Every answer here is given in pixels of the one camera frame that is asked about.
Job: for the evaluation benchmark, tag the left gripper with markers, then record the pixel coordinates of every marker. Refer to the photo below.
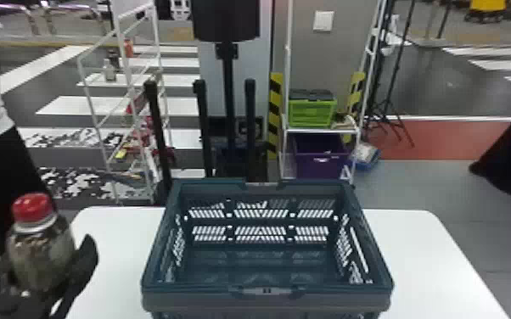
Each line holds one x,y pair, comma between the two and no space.
10,307

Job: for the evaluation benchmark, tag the brown bottle with red cap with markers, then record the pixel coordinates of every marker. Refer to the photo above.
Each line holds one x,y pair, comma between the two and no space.
37,256

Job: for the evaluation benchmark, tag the black tripod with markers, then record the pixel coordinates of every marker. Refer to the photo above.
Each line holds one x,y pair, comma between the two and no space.
393,67

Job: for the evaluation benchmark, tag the blue basket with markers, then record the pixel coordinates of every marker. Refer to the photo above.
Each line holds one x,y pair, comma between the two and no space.
264,295

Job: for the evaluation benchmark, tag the purple crate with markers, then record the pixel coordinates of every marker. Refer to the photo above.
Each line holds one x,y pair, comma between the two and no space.
320,156

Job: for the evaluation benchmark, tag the green basket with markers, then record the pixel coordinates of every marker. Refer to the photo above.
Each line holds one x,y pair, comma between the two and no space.
311,113

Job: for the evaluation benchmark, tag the clear bottle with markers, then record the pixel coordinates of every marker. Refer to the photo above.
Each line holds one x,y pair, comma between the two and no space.
110,71

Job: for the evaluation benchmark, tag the yellow black striped post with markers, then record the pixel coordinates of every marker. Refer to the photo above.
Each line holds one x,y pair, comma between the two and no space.
275,111
356,91

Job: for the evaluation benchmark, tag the blue tray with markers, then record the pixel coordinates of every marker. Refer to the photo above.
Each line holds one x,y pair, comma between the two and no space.
366,156

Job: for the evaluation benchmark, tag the white shelf trolley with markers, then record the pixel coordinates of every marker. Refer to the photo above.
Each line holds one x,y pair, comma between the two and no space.
287,67

